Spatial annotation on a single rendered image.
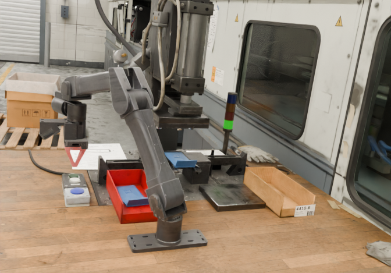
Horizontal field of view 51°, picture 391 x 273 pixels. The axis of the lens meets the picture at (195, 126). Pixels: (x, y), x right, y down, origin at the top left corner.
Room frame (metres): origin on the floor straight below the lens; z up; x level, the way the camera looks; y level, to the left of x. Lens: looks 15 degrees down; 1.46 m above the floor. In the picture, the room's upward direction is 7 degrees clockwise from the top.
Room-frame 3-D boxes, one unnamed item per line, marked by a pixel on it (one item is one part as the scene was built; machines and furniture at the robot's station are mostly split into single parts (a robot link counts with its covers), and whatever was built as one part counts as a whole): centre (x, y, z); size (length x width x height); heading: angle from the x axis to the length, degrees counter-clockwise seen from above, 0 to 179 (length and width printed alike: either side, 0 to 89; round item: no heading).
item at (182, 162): (1.34, 0.04, 1.00); 0.15 x 0.07 x 0.03; 23
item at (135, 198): (1.18, 0.17, 0.92); 0.15 x 0.07 x 0.03; 30
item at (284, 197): (1.31, -0.30, 0.93); 0.25 x 0.13 x 0.08; 23
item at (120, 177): (1.15, 0.16, 0.93); 0.25 x 0.12 x 0.06; 23
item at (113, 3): (8.34, 1.35, 1.24); 2.95 x 0.98 x 0.90; 19
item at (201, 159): (1.38, 0.04, 0.98); 0.20 x 0.10 x 0.01; 113
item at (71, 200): (1.12, 0.32, 0.90); 0.07 x 0.07 x 0.06; 23
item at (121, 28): (6.82, 1.35, 1.27); 0.23 x 0.18 x 0.38; 109
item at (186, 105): (1.44, 0.08, 1.22); 0.26 x 0.18 x 0.30; 23
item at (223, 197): (1.27, -0.14, 0.91); 0.17 x 0.16 x 0.02; 113
